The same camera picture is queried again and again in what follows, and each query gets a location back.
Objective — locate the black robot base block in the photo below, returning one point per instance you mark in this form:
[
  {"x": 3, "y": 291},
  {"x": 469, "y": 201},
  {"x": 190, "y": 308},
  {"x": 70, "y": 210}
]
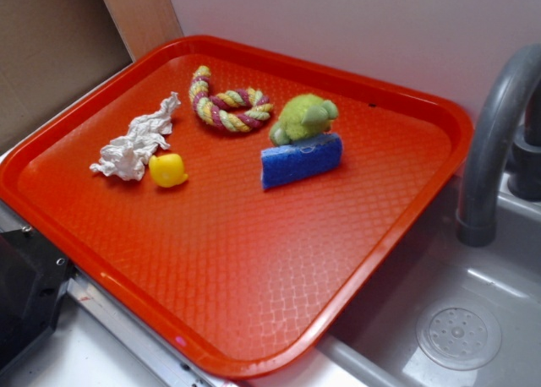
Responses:
[{"x": 34, "y": 280}]

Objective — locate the green plush animal toy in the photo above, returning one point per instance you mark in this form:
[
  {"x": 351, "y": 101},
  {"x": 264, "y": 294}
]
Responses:
[{"x": 303, "y": 117}]

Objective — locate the blue sponge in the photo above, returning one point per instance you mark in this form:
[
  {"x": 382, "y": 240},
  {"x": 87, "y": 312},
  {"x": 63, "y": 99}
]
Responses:
[{"x": 305, "y": 158}]

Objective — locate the red plastic tray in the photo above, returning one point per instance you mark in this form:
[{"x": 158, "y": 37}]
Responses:
[{"x": 239, "y": 279}]

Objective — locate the yellow rubber duck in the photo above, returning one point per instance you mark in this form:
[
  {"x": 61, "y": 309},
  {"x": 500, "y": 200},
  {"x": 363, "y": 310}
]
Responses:
[{"x": 167, "y": 170}]

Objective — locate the crumpled white paper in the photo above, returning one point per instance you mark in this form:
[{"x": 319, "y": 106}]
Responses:
[{"x": 128, "y": 155}]

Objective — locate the light wooden board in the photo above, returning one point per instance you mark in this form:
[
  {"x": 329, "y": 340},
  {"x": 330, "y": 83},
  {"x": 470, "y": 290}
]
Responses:
[{"x": 144, "y": 24}]

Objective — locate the grey plastic sink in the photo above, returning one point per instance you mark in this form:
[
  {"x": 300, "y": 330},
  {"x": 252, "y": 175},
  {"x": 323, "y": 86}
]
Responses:
[{"x": 439, "y": 313}]

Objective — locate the brown cardboard panel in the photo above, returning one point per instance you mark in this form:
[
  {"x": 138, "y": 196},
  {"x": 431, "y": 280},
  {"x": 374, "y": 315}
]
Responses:
[{"x": 52, "y": 53}]

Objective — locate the grey plastic faucet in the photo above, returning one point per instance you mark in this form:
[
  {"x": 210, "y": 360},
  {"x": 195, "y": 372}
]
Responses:
[{"x": 507, "y": 134}]

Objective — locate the multicolour rope ring toy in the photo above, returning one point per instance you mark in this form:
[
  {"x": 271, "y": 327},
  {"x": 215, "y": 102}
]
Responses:
[{"x": 238, "y": 111}]

